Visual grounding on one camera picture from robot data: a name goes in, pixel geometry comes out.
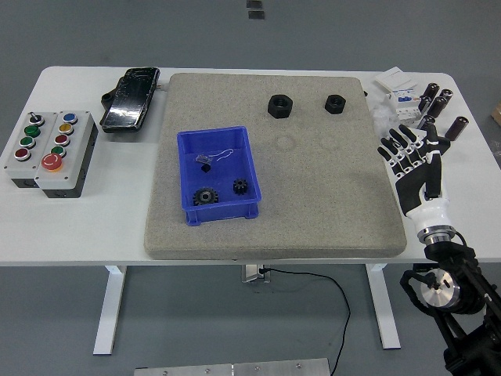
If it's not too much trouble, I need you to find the large black gear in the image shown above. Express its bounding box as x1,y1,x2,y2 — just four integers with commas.
192,186,219,208

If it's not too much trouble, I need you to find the black clip with clear tag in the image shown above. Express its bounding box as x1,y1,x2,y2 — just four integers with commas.
195,146,235,173

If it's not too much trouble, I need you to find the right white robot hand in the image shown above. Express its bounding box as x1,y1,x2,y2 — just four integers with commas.
377,121,455,233

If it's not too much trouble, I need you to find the clear plastic bag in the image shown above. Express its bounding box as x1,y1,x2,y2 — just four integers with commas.
369,97,400,138

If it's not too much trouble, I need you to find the large black hex nut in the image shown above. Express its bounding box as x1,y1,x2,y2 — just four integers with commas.
267,93,294,118

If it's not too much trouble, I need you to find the small black hex nut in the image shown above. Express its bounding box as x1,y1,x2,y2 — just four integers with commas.
324,93,347,114

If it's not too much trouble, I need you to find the grey-brown foam mat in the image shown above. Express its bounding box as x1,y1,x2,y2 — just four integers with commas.
143,72,408,260

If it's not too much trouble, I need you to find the grey emergency-stop button box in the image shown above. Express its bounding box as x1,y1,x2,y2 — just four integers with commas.
34,110,99,199

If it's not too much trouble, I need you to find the white table leg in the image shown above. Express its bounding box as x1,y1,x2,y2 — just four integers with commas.
366,264,402,350
92,265,128,356

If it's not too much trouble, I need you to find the white wall switch panel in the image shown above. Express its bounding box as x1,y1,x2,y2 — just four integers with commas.
373,66,419,92

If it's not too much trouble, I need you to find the grey four-button control box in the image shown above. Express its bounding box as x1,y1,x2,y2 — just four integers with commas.
3,110,59,189

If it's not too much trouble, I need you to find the grey metal plate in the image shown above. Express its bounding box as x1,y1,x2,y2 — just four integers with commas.
134,357,332,376

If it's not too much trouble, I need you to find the black wrapped foot pedal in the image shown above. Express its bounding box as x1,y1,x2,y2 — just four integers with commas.
99,67,162,135

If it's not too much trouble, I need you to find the blue plastic box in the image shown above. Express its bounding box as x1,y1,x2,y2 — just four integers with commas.
176,125,262,227

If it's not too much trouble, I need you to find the white circuit breaker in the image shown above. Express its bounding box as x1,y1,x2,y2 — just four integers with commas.
385,88,424,128

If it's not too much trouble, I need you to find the silver under-table control unit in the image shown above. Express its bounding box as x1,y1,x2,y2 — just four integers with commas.
241,265,271,284

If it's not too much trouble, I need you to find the black power cable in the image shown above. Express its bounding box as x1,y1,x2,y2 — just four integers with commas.
260,267,351,373

